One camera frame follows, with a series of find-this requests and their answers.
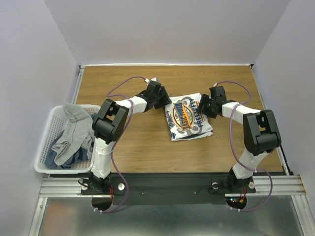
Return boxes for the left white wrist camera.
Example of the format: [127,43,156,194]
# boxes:
[144,77,159,84]

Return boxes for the blue garment in basket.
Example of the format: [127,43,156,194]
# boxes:
[44,113,99,170]

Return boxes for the white tank top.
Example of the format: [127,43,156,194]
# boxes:
[164,93,213,142]

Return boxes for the white plastic laundry basket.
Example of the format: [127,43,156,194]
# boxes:
[34,105,94,175]

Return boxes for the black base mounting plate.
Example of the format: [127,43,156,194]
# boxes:
[78,173,256,207]

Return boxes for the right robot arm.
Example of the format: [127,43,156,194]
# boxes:
[198,85,282,193]

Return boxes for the grey tank top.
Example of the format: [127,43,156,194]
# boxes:
[51,102,96,166]

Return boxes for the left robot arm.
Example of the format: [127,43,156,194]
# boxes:
[78,79,171,195]

